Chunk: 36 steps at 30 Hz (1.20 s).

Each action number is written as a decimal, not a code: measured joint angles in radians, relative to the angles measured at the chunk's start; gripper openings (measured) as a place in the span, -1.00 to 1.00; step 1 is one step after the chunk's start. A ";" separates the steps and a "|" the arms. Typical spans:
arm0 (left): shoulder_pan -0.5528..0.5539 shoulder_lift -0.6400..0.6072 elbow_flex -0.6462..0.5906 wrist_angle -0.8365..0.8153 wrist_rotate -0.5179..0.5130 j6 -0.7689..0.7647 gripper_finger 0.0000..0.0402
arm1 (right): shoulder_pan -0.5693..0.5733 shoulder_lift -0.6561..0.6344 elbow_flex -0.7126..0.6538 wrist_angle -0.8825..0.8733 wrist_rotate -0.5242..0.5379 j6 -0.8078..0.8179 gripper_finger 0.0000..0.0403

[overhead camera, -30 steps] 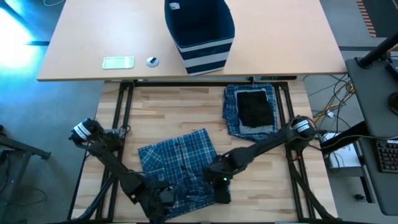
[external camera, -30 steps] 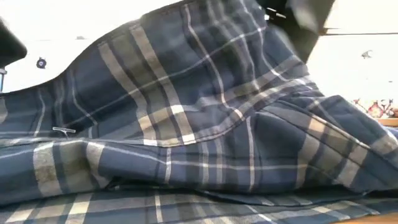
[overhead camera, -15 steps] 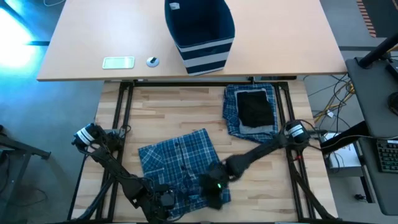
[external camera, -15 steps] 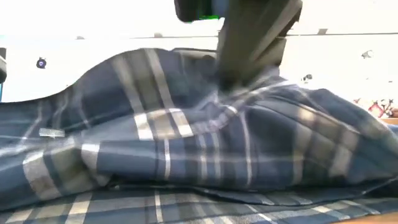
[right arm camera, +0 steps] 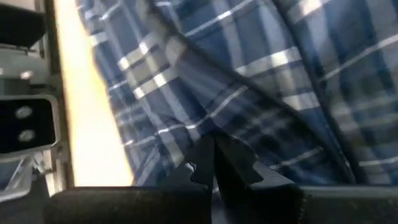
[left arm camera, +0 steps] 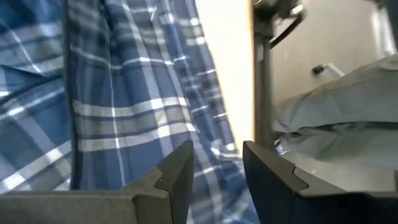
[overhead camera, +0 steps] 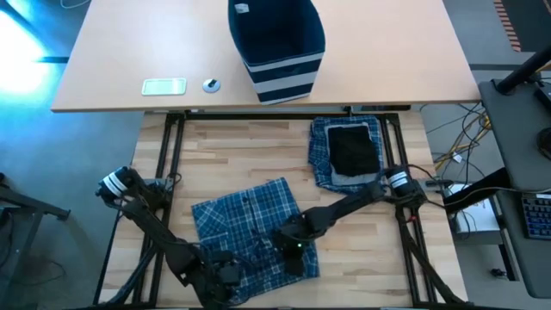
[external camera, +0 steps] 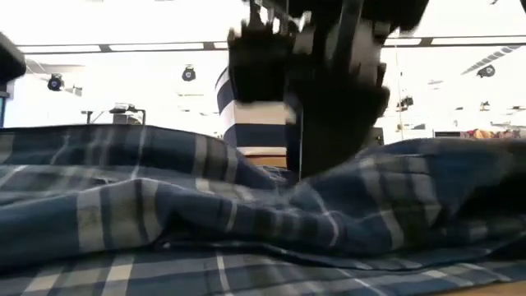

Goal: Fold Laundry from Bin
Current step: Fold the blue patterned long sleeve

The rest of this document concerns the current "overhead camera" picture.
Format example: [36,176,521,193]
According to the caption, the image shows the black round object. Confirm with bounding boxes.
[536,126,551,161]

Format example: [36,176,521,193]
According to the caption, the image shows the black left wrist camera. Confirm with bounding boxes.
[217,260,243,286]

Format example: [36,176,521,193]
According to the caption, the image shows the black desk device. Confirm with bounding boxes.
[533,78,551,114]

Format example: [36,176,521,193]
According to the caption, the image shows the black garment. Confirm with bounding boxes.
[327,125,382,178]

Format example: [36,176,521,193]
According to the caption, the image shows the silver flat phone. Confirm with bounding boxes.
[141,77,189,97]

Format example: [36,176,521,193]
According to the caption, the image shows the light wooden desk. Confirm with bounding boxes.
[50,0,482,114]

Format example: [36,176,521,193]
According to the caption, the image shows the small round tape roll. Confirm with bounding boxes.
[201,77,222,95]

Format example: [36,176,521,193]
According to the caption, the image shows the black desk leg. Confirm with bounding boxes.
[443,166,511,215]

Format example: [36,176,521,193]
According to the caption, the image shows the white box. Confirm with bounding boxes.
[447,183,505,236]

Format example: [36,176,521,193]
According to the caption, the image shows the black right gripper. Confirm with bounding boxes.
[272,212,322,277]

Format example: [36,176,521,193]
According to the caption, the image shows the black pole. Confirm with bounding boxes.
[493,42,551,95]

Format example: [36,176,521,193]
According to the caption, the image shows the dark grey metal stand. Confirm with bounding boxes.
[0,171,72,310]

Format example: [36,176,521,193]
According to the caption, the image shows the blue plaid pajama pants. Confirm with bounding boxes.
[308,114,387,195]

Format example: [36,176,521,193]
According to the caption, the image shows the dark patterned garment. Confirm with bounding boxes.
[191,177,321,307]

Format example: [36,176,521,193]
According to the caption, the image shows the navy white striped laundry bin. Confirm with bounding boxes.
[226,0,326,106]

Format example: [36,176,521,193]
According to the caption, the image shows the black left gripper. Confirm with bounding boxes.
[187,249,236,307]

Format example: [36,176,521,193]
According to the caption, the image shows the grey side desk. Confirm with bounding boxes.
[478,78,551,300]

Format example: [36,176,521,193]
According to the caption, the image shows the black backlit keyboard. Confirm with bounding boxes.
[520,193,551,241]

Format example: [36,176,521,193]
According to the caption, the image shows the grey garment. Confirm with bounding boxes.
[323,121,387,188]

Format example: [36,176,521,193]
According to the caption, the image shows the yellow cable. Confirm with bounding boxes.
[433,115,492,170]

